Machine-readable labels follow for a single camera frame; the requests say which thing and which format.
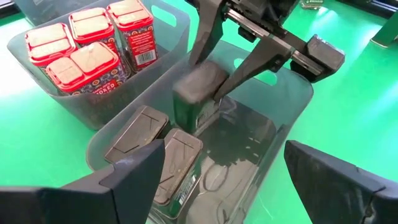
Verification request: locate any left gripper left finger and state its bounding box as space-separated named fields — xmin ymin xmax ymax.
xmin=0 ymin=138 xmax=165 ymax=224

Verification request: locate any black pepper spice tin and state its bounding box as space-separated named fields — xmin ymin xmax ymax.
xmin=172 ymin=59 xmax=231 ymax=134
xmin=152 ymin=128 xmax=205 ymax=220
xmin=104 ymin=105 xmax=170 ymax=164

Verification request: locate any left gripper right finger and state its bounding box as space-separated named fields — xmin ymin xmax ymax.
xmin=283 ymin=139 xmax=398 ymax=224

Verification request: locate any gray translucent plastic bin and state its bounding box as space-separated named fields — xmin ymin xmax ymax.
xmin=12 ymin=0 xmax=103 ymax=27
xmin=85 ymin=39 xmax=315 ymax=224
xmin=6 ymin=0 xmax=191 ymax=131

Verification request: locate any black table frame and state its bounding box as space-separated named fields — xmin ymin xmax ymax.
xmin=335 ymin=0 xmax=398 ymax=19

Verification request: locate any red-lidded smoked paprika tin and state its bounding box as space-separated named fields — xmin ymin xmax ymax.
xmin=68 ymin=6 xmax=121 ymax=55
xmin=24 ymin=22 xmax=78 ymax=74
xmin=106 ymin=0 xmax=159 ymax=74
xmin=45 ymin=41 xmax=129 ymax=96

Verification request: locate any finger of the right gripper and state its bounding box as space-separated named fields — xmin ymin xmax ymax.
xmin=213 ymin=33 xmax=294 ymax=101
xmin=188 ymin=0 xmax=225 ymax=67

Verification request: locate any green table mat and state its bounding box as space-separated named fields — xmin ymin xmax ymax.
xmin=0 ymin=0 xmax=398 ymax=224

